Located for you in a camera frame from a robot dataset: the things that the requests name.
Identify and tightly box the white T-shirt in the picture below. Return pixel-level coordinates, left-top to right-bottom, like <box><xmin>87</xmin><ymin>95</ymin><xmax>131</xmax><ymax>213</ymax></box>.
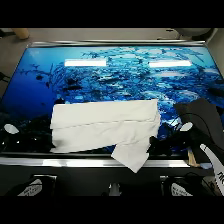
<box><xmin>49</xmin><ymin>98</ymin><xmax>162</xmax><ymax>174</ymax></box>

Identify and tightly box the dark grey garment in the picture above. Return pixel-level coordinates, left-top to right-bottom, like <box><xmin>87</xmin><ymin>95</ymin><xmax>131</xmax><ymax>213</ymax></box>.
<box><xmin>174</xmin><ymin>97</ymin><xmax>224</xmax><ymax>165</ymax></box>

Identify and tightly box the silver frame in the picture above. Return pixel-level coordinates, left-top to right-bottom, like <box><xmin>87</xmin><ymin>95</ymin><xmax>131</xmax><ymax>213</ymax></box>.
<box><xmin>0</xmin><ymin>39</ymin><xmax>224</xmax><ymax>197</ymax></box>

